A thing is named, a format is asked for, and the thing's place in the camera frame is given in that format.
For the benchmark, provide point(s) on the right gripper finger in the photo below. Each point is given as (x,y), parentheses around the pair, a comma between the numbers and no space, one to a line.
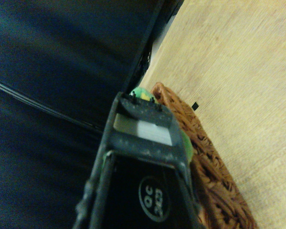
(143,148)

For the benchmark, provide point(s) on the brown wicker basket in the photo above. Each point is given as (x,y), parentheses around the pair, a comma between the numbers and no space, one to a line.
(212,171)

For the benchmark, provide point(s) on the green mouse toy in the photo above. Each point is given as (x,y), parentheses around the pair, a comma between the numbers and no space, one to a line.
(140,91)

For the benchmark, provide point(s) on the black curtain stand foot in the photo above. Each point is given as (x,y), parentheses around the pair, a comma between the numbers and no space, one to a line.
(146,62)

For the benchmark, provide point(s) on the black curtain stand pole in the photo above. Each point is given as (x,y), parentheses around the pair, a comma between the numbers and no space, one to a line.
(50,111)

